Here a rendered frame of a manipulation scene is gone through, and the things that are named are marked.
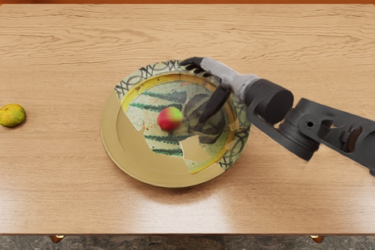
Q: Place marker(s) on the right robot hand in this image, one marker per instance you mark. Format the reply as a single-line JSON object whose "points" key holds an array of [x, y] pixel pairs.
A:
{"points": [[225, 75]]}

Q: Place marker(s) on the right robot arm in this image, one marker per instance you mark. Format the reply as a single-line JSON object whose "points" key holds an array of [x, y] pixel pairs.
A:
{"points": [[307, 124]]}

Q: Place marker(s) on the patterned gold plate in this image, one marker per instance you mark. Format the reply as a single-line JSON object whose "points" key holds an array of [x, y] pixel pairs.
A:
{"points": [[140, 150]]}

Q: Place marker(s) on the yellow green fruit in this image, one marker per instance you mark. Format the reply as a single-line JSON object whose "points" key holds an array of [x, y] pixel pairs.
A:
{"points": [[11, 115]]}

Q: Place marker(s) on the red green apple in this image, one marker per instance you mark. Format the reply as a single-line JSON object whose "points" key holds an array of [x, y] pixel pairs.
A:
{"points": [[170, 119]]}

